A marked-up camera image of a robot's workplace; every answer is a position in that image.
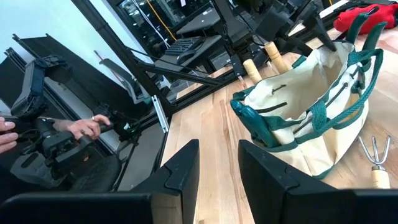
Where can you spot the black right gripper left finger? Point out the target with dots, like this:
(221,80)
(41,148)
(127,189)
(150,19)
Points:
(174,186)

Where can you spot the black aluminium table frame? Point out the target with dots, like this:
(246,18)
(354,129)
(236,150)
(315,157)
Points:
(124,53)

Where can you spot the cream gardening bag green trim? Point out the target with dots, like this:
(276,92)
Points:
(311,93)

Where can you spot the black keyboard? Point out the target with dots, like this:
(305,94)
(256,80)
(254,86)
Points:
(183,45)

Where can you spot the red gardening gloves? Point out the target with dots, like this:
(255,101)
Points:
(367,17)

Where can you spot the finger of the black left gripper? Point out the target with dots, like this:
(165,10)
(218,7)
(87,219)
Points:
(320,31)
(295,45)

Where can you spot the black office chair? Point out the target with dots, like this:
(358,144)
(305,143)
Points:
(93,174)

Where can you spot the person's hand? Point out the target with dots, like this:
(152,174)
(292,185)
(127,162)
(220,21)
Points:
(87,126)
(7,137)

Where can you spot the black computer mouse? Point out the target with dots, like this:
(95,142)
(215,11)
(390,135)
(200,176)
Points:
(186,56)

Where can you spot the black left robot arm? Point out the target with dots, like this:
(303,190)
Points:
(236,28)

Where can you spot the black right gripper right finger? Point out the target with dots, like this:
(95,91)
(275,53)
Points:
(273,196)

